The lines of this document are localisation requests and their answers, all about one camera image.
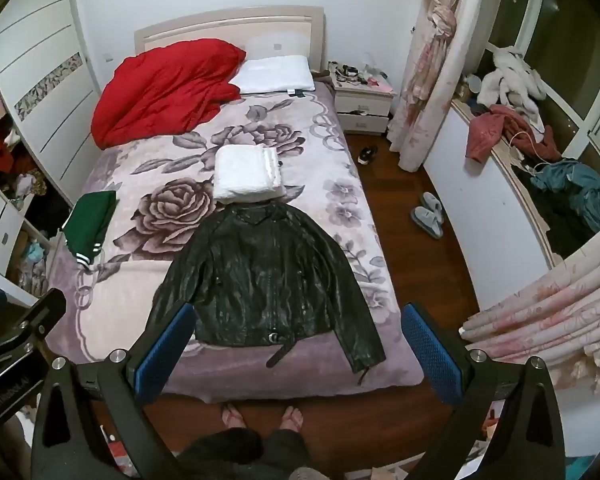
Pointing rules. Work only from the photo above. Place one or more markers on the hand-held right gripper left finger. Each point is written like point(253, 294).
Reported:
point(162, 350)

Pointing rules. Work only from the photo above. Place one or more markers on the grey slipper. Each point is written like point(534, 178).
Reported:
point(436, 205)
point(426, 222)

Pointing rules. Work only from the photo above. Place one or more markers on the teal garment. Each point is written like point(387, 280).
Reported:
point(580, 187)

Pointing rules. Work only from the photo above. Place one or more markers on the folded white fluffy blanket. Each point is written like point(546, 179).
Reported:
point(247, 175)

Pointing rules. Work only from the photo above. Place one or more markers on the white clothes pile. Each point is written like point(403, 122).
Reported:
point(512, 82)

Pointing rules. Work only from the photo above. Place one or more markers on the black shoe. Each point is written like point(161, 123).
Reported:
point(367, 155)

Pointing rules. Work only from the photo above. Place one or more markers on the folded green jacket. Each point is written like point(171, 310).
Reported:
point(90, 225)

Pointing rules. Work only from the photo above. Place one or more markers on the white wooden bed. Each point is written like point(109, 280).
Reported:
point(220, 27)

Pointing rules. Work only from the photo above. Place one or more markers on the tied pink floral curtain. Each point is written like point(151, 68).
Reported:
point(430, 60)

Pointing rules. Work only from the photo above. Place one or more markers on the brown grey blurred cloth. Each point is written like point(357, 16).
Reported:
point(130, 310)

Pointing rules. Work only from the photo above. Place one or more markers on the white nightstand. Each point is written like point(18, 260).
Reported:
point(362, 110)

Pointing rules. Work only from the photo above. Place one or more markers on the black leather jacket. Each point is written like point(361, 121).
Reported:
point(260, 280)

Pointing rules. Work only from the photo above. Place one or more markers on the pile of small toiletries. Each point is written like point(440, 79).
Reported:
point(352, 72)

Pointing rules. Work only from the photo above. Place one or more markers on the white window frame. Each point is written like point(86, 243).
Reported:
point(592, 105)

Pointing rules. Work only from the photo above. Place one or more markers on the loose pink floral curtain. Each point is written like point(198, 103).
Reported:
point(545, 310)

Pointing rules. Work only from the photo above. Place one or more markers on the dark garment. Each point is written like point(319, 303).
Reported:
point(555, 220)

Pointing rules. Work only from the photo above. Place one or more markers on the white wall socket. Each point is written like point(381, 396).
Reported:
point(107, 57)

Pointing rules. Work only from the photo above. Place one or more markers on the white bay window bench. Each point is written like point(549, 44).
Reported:
point(470, 195)

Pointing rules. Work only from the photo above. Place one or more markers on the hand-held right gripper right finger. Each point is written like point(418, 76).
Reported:
point(432, 355)

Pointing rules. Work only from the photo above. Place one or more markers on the person's left foot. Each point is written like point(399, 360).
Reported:
point(232, 417)

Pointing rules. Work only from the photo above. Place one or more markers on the person's dark trousers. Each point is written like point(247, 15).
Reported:
point(250, 455)

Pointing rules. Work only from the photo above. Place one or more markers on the red quilt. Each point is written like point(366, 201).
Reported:
point(165, 90)

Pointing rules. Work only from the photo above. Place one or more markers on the pink red garment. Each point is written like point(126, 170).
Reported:
point(490, 132)

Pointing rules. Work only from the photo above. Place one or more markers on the person's foot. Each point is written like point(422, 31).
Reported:
point(232, 417)
point(291, 419)

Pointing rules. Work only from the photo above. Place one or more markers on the white pillow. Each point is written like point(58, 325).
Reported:
point(275, 74)

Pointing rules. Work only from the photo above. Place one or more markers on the white wardrobe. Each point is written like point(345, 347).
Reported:
point(45, 60)

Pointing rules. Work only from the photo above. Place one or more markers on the person's right foot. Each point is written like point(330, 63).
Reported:
point(291, 419)

